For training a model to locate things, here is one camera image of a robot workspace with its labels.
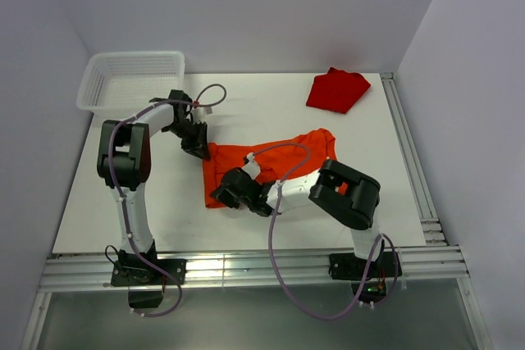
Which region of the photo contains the white perforated plastic basket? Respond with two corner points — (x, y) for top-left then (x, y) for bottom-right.
(76, 51), (185, 119)

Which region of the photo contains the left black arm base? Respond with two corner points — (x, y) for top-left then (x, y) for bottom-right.
(110, 258), (187, 311)

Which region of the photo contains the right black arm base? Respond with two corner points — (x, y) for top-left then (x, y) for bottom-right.
(328, 252), (402, 303)

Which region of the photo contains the red folded t-shirt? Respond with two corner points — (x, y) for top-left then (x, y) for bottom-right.
(306, 67), (371, 114)

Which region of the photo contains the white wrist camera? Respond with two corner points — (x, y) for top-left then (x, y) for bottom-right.
(241, 152), (261, 180)
(191, 107), (213, 123)

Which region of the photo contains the orange t-shirt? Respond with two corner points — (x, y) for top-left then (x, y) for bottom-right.
(203, 129), (336, 209)

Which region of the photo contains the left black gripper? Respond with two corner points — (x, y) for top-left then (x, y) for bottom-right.
(165, 119), (210, 161)

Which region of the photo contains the aluminium front rail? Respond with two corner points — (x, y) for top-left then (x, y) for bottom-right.
(37, 246), (470, 293)

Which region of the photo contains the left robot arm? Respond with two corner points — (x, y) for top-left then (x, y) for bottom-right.
(96, 90), (211, 284)

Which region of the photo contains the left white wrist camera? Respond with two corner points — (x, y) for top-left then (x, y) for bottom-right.
(191, 107), (213, 123)

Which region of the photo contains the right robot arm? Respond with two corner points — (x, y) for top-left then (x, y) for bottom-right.
(211, 159), (384, 276)

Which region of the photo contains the aluminium side rail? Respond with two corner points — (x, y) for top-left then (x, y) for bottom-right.
(380, 73), (448, 247)

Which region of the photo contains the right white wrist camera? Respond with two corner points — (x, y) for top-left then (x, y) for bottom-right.
(241, 152), (261, 180)

